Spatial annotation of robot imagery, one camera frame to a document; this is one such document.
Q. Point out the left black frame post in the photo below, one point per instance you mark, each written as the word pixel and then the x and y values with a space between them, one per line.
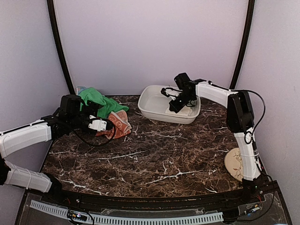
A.
pixel 59 47

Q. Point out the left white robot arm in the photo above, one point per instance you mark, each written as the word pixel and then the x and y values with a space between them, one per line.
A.
pixel 72 114

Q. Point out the white slotted cable duct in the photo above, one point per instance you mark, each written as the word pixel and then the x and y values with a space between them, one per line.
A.
pixel 123 217

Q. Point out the bright green towel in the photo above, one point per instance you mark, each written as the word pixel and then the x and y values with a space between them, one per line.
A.
pixel 108 104

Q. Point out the light blue cloth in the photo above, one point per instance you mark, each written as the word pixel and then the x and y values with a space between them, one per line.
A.
pixel 79 89

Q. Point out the black frame post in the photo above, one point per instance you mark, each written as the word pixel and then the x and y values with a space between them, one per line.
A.
pixel 244 43
pixel 59 47

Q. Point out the orange patterned towel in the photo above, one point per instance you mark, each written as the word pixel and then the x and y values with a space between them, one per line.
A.
pixel 120 120

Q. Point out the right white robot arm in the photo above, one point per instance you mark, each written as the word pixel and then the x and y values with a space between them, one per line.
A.
pixel 239 115

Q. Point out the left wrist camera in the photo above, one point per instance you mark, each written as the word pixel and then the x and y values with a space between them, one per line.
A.
pixel 99 124

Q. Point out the right black frame post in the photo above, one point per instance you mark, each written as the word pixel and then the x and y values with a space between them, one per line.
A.
pixel 244 43

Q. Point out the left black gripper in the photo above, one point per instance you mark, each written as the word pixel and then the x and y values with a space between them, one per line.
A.
pixel 93 111

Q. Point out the white plastic basin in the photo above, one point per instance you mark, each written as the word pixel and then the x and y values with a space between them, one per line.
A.
pixel 155 106

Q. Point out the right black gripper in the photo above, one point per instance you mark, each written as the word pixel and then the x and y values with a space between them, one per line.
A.
pixel 177 108

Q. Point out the black front rail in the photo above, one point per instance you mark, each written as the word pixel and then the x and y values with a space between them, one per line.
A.
pixel 82 197

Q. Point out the round floral coaster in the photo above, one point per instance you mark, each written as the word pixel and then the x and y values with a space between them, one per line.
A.
pixel 234 165

